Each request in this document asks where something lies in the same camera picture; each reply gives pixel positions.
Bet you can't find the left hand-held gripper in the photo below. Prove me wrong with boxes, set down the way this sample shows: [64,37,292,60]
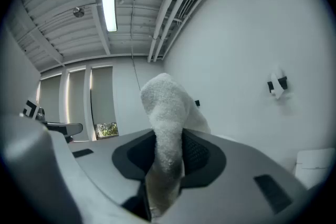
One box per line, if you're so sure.
[19,97,83,144]

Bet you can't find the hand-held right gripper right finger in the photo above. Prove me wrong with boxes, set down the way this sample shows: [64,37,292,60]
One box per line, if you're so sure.
[160,128,308,224]

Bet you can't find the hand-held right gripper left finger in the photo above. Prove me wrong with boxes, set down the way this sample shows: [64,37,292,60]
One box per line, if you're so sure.
[69,128,158,221]

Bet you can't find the white terry cloth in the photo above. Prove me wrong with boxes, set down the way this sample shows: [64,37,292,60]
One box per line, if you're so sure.
[140,72,212,218]

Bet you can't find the glass window pane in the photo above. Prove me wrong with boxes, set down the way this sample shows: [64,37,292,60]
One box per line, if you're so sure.
[93,121,119,140]

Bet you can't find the grey roller blind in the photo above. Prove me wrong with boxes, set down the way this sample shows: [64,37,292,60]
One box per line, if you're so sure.
[90,66,118,125]
[67,69,87,124]
[39,73,63,124]

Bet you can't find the white lidded bin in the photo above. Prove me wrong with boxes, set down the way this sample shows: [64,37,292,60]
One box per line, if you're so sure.
[295,148,336,189]

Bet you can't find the white ceiling pipes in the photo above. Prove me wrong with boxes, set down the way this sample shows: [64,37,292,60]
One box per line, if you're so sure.
[147,0,237,62]

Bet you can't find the thin wall cable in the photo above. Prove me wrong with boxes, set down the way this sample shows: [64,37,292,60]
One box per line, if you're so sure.
[130,46,143,93]

